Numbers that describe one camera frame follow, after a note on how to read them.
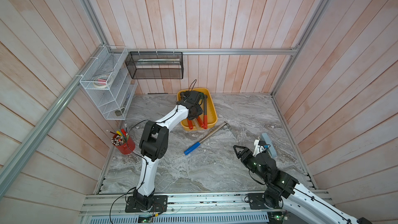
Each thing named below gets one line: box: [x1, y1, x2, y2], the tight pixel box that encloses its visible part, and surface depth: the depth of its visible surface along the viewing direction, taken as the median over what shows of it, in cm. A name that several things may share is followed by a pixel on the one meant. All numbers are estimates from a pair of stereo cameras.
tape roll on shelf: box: [93, 74, 113, 89], surface depth 75 cm
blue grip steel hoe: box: [183, 121, 231, 156], surface depth 94 cm
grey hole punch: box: [260, 132, 277, 159], surface depth 88 cm
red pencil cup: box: [106, 127, 136, 156], surface depth 85 cm
